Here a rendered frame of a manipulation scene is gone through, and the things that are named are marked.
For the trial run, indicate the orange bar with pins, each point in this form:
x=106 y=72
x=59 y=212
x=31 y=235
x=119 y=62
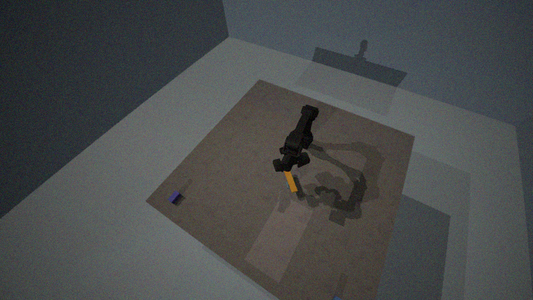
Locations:
x=290 y=182

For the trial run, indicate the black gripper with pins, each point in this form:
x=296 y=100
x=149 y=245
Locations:
x=303 y=159

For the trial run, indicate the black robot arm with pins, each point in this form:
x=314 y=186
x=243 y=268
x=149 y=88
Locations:
x=299 y=138

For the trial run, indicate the purple rectangular block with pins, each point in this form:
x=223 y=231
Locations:
x=174 y=197

